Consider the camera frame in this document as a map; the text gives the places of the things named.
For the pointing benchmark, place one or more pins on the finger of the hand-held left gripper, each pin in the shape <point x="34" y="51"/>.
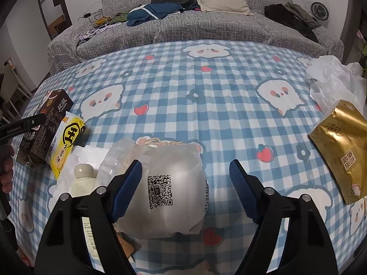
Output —
<point x="38" y="119"/>

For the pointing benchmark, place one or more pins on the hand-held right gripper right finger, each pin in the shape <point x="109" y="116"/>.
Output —
<point x="243" y="192"/>

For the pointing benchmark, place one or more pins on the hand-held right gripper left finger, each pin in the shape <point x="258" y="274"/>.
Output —
<point x="126" y="189"/>

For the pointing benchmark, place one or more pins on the white paper bag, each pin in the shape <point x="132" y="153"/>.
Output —
<point x="177" y="192"/>

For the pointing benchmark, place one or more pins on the person's left hand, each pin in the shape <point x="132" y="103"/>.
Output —
<point x="6" y="169"/>

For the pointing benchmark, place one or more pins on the dark brown cardboard box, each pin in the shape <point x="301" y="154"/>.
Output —
<point x="48" y="120"/>

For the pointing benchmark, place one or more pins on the yellow snack packet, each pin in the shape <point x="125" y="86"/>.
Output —
<point x="66" y="143"/>

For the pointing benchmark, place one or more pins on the beige dining chair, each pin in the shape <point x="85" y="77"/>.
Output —
<point x="20" y="83"/>

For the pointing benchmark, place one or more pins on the cream white bottle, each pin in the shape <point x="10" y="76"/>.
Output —
<point x="83" y="183"/>

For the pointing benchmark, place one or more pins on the brown paper tag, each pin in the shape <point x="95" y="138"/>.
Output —
<point x="126" y="246"/>

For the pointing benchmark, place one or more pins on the blue checkered bear tablecloth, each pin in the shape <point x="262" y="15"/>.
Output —
<point x="215" y="106"/>

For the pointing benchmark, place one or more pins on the striped purple cloth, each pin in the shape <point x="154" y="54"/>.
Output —
<point x="94" y="31"/>

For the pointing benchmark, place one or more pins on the gold tissue pack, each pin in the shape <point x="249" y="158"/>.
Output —
<point x="341" y="143"/>

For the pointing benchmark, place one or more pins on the green camouflage cloth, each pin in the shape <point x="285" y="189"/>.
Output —
<point x="122" y="17"/>

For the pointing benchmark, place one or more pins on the crumpled white plastic bag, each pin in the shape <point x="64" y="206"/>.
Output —
<point x="332" y="77"/>

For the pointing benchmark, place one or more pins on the blue jacket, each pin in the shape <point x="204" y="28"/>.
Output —
<point x="152" y="13"/>

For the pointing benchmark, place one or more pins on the grey patterned sofa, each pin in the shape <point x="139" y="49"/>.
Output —
<point x="200" y="28"/>

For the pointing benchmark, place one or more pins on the black clothes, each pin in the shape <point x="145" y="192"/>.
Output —
<point x="281" y="14"/>

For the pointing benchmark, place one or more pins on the olive green garment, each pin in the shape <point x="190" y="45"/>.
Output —
<point x="304" y="15"/>

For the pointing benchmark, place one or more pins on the green potted plant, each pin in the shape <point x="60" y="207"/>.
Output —
<point x="365" y="47"/>

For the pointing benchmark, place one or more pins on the small round fan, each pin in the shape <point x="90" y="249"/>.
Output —
<point x="319" y="11"/>

